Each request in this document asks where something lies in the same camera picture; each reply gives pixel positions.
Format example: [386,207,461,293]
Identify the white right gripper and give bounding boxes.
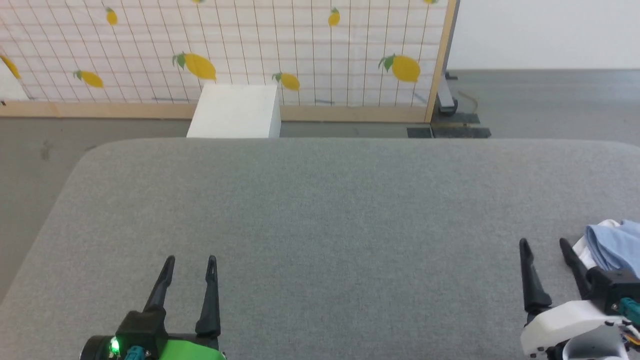
[518,237,627,358]

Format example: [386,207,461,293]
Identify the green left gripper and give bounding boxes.
[144,255,228,360]

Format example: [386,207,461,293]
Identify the light blue polo shirt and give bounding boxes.
[572,219,640,279]

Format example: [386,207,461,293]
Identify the large black floor mat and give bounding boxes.
[431,112,492,139]

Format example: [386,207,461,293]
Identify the white box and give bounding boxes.
[186,83,282,139]

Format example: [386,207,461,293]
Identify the grey metal panel stand foot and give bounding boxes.
[436,71,459,117]

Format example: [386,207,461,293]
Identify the lemon print grid partition panel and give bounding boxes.
[0,0,459,124]

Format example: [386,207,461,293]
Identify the teal right camera connector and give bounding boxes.
[618,297,640,322]

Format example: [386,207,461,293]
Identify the yellow floor cable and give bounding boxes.
[457,90,479,114]

